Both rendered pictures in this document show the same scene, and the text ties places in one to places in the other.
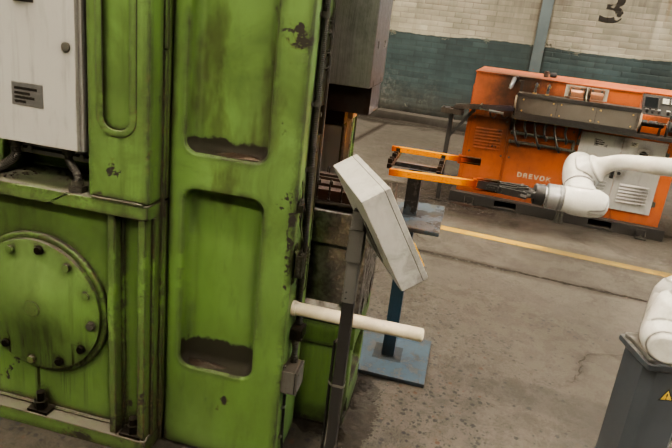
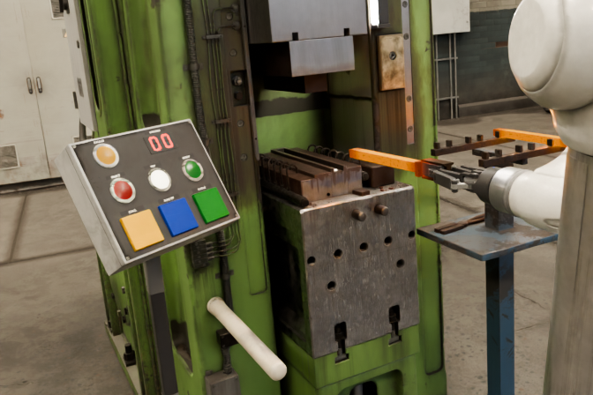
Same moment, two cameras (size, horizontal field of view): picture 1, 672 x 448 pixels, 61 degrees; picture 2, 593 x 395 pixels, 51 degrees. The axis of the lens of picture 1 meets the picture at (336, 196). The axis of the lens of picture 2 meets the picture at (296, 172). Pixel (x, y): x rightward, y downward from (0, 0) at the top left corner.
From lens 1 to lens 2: 1.73 m
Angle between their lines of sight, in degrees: 52
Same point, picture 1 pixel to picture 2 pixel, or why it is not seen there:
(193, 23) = (131, 4)
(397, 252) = (92, 224)
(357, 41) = not seen: outside the picture
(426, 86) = not seen: outside the picture
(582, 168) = not seen: hidden behind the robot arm
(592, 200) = (546, 197)
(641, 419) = not seen: outside the picture
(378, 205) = (64, 164)
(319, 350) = (299, 378)
